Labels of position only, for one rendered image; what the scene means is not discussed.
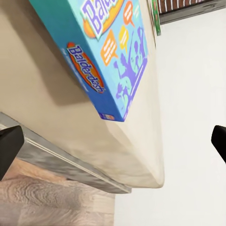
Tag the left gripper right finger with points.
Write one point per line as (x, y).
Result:
(218, 139)

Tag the bed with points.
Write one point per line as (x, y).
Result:
(63, 131)

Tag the door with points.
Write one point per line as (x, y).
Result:
(175, 10)

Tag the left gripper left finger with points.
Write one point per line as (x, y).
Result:
(11, 141)

